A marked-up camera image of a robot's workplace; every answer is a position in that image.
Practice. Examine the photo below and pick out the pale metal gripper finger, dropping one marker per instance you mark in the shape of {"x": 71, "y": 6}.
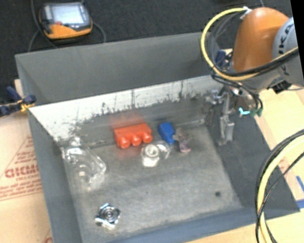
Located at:
{"x": 212, "y": 101}
{"x": 226, "y": 131}

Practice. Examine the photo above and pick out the purple toy animal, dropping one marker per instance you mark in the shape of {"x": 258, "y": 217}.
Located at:
{"x": 184, "y": 141}

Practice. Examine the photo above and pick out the blue box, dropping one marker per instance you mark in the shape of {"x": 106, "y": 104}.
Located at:
{"x": 166, "y": 132}

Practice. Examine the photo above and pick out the red block with three knobs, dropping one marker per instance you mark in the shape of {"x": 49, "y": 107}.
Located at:
{"x": 132, "y": 136}

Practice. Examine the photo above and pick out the grey metal bin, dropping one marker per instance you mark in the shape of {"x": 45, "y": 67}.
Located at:
{"x": 151, "y": 182}

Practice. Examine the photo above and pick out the clear plastic bottle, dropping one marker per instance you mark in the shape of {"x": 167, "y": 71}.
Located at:
{"x": 85, "y": 164}

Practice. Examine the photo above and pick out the clear square glass dish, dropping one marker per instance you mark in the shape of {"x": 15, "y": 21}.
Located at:
{"x": 108, "y": 216}

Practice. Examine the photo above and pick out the brown cardboard board, red print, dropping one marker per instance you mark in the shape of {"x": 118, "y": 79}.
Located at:
{"x": 14, "y": 200}

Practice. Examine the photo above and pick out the black cylinder on white bracket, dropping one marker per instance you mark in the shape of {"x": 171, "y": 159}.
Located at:
{"x": 281, "y": 86}

